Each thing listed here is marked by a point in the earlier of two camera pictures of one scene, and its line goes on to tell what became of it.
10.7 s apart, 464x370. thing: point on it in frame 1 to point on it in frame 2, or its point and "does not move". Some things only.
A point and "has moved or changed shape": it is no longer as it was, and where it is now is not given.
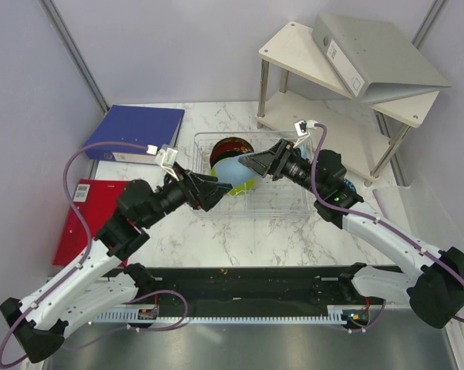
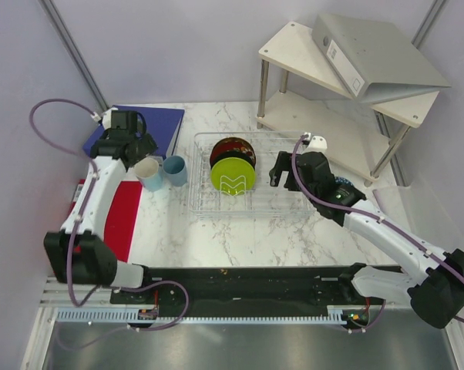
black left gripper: [209, 197] to [146, 146]
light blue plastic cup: [230, 169] has moved or changed shape
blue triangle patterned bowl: [348, 183] does not move
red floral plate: [229, 146] does not move
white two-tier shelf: [298, 85] does not move
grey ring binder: [376, 61] does not move
